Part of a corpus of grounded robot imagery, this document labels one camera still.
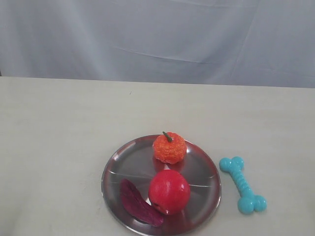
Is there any teal toy bone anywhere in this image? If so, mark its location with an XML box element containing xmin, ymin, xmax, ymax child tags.
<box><xmin>219</xmin><ymin>156</ymin><xmax>267</xmax><ymax>214</ymax></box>

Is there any orange toy tangerine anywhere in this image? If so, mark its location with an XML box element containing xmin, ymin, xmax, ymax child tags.
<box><xmin>153</xmin><ymin>131</ymin><xmax>187</xmax><ymax>164</ymax></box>

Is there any round stainless steel plate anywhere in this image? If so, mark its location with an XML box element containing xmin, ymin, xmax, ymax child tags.
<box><xmin>101</xmin><ymin>135</ymin><xmax>221</xmax><ymax>236</ymax></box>

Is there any red toy apple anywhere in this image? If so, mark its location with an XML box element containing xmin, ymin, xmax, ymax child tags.
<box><xmin>148</xmin><ymin>170</ymin><xmax>190</xmax><ymax>215</ymax></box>

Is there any purple toy sweet potato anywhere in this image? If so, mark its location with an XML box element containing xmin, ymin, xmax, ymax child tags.
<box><xmin>120</xmin><ymin>179</ymin><xmax>164</xmax><ymax>227</ymax></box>

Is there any white backdrop cloth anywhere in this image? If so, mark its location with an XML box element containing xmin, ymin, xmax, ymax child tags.
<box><xmin>0</xmin><ymin>0</ymin><xmax>315</xmax><ymax>88</ymax></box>

